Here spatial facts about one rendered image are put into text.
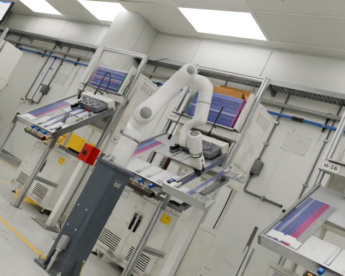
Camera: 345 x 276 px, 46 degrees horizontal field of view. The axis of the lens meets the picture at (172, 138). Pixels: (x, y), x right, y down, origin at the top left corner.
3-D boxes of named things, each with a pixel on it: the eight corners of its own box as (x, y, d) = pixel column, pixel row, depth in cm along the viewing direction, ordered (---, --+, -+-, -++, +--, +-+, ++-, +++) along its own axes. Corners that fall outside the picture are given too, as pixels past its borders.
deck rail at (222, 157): (164, 195, 275) (163, 188, 273) (161, 194, 277) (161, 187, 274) (227, 160, 321) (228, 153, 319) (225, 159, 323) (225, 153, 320)
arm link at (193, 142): (186, 153, 261) (199, 155, 257) (184, 135, 254) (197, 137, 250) (191, 145, 267) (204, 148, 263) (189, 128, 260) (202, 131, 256)
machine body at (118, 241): (141, 292, 286) (180, 213, 295) (85, 248, 332) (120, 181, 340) (187, 300, 335) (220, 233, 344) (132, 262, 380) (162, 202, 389)
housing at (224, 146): (222, 162, 320) (222, 146, 315) (177, 145, 352) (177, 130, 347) (228, 159, 326) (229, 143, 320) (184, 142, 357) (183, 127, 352)
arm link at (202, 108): (184, 98, 262) (174, 144, 259) (207, 102, 255) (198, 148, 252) (189, 102, 270) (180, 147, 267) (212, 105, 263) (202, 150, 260)
